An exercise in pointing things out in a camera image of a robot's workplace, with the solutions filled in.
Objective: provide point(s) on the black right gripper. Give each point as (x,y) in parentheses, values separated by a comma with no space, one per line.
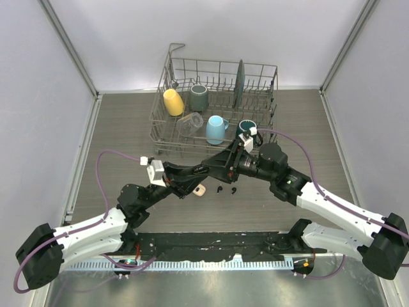
(225,167)

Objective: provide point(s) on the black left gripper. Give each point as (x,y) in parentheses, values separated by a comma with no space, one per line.
(172,171)

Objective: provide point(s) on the beige earbud charging case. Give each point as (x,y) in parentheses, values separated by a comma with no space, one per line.
(199,190)

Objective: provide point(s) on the black earbud charging case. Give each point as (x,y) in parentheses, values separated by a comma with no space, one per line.
(200,170)

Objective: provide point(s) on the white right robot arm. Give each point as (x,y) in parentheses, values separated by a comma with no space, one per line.
(379,242)

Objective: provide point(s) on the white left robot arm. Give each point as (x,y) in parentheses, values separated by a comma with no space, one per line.
(49,251)

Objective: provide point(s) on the light blue mug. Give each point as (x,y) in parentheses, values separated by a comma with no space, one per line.
(216,129)

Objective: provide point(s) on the dark teal mug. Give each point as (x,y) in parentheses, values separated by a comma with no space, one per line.
(246,125)

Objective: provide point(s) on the clear glass cup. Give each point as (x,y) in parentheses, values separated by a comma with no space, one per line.
(189,124)

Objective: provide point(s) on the grey-green mug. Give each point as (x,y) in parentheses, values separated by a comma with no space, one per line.
(198,98)

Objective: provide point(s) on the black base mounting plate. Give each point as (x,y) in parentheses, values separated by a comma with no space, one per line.
(219,246)

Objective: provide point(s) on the yellow cup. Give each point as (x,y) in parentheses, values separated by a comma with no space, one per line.
(173,102)

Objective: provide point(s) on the teal plate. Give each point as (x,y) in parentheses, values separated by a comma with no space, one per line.
(239,85)

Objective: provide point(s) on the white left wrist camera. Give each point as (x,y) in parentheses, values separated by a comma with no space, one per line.
(155,170)

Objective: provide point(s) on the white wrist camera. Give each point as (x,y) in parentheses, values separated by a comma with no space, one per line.
(246,138)
(155,170)

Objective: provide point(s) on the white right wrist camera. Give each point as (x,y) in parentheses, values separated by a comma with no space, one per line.
(246,138)

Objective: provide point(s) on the grey wire dish rack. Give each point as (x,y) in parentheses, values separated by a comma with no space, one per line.
(258,103)

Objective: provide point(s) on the aluminium slotted rail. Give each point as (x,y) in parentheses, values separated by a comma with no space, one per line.
(236,264)

